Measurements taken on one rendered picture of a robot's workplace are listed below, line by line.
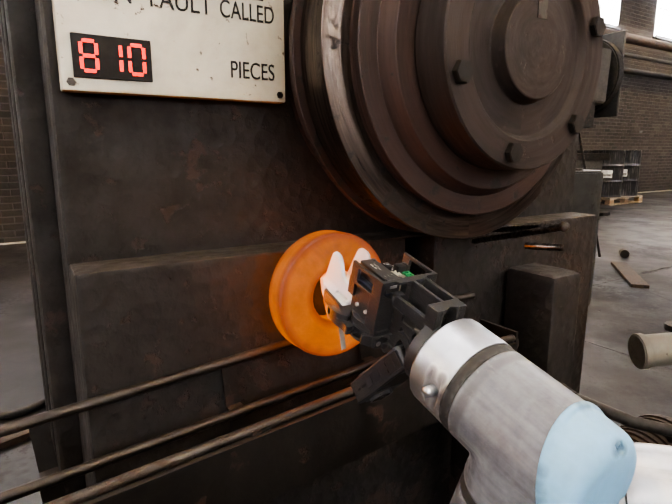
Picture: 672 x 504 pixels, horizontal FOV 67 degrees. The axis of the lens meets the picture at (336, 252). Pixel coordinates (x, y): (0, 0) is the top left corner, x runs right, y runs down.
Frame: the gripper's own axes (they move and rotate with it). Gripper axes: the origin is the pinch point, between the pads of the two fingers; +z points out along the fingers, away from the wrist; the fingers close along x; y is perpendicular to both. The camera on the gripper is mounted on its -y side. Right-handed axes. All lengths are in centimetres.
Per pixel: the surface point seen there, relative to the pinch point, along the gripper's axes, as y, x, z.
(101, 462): -17.0, 27.4, -2.0
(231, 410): -15.9, 12.5, -1.2
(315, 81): 22.4, 1.7, 6.2
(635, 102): -56, -1209, 615
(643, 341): -12, -53, -16
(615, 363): -102, -203, 43
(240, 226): 2.3, 6.9, 12.7
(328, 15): 29.3, 2.1, 4.5
